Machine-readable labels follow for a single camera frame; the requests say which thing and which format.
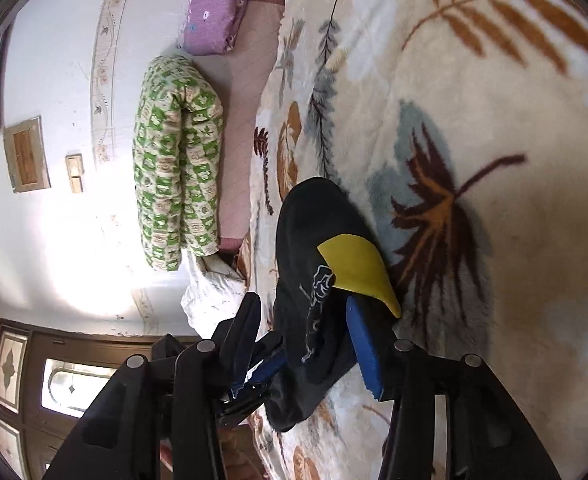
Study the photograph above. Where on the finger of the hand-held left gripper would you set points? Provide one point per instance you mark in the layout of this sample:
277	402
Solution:
269	347
259	375

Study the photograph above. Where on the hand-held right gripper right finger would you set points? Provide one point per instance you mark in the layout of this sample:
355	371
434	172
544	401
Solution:
369	350

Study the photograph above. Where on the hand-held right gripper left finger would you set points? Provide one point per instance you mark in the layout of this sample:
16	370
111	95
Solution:
164	410

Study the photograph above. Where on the black pants with yellow patch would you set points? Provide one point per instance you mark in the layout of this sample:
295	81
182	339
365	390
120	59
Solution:
304	230

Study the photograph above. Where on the white printed pillow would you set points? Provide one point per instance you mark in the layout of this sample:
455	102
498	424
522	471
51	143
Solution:
209	295

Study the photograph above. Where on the brown wooden door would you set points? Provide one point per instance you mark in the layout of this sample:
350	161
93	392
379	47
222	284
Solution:
49	385

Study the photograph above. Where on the green patterned folded quilt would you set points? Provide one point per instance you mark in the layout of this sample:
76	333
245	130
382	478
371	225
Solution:
174	160

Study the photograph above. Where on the leaf print fleece blanket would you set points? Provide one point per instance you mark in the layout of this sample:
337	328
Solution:
474	110

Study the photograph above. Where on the purple floral folded blanket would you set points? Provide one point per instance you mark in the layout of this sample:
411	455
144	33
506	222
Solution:
214	5

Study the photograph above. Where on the beige wall switch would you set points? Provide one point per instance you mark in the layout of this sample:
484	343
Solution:
75	172

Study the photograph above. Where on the light wooden wall frame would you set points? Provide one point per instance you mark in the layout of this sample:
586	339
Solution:
26	155

